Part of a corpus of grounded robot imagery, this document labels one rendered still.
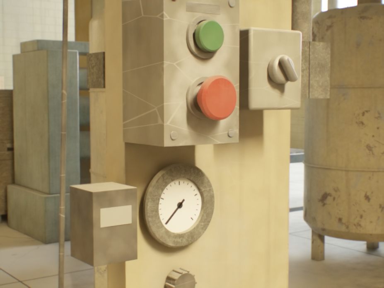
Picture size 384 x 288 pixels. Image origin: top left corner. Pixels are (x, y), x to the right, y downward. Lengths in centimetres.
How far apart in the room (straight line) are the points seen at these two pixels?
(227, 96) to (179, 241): 18
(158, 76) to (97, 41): 353
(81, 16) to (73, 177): 242
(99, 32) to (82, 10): 423
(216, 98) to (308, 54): 30
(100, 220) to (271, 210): 25
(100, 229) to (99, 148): 350
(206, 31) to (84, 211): 20
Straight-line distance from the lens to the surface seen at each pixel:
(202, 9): 60
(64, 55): 58
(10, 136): 791
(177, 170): 66
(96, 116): 412
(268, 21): 76
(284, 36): 68
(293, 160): 705
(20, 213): 730
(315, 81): 86
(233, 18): 62
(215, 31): 59
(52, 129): 665
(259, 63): 66
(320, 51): 87
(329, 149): 558
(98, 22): 410
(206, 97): 56
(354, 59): 548
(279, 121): 77
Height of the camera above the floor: 152
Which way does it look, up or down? 4 degrees down
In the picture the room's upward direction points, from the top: straight up
